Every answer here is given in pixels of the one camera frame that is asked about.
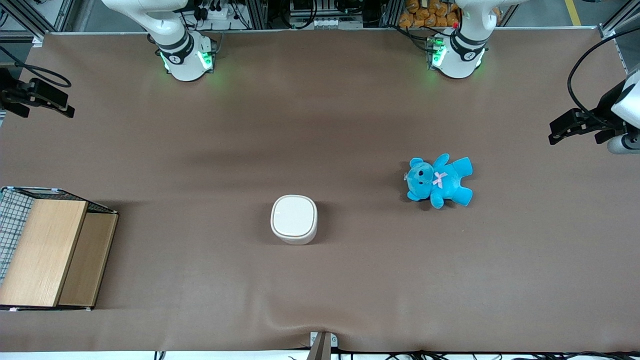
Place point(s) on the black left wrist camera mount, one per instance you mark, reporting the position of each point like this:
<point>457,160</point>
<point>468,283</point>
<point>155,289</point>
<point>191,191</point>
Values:
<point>570,122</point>

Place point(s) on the brown table cover sheet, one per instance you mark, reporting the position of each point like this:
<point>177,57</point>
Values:
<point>320,125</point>

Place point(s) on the white empty power strip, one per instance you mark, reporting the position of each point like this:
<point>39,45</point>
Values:
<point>337,22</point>

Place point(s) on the dark wooden shelf board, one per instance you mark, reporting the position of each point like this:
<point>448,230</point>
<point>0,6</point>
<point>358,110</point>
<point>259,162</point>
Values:
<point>87,260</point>

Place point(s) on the light wooden shelf board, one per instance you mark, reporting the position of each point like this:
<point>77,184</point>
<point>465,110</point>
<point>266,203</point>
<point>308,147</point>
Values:
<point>45,250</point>

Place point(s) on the orange plush toys pile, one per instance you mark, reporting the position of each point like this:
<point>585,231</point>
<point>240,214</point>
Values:
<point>430,12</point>

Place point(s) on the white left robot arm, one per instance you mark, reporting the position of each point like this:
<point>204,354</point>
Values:
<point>457,55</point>

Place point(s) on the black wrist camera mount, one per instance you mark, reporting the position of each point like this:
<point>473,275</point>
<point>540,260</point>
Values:
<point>50,95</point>
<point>570,122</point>

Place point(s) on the white push-lid trash can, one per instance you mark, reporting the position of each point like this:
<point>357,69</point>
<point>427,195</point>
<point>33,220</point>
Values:
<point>294,219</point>

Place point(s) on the grey metal clamp bracket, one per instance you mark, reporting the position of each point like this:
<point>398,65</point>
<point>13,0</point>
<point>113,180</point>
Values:
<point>323,345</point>

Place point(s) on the white power strip with plugs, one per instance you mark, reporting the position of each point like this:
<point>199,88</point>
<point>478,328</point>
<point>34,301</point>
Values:
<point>217,11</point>

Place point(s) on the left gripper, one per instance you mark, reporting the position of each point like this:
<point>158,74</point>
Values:
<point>601,114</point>

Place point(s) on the blue teddy bear plush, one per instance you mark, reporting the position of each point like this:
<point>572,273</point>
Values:
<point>442,182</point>

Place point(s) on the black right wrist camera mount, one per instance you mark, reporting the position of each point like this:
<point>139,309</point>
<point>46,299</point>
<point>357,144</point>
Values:
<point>50,95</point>

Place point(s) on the aluminium frame profile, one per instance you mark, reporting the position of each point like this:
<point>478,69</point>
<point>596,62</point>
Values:
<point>35,17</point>
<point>617,20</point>

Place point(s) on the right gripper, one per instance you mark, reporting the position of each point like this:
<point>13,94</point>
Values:
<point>11,93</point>

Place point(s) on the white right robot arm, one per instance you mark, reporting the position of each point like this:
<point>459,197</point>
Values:
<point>180,55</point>

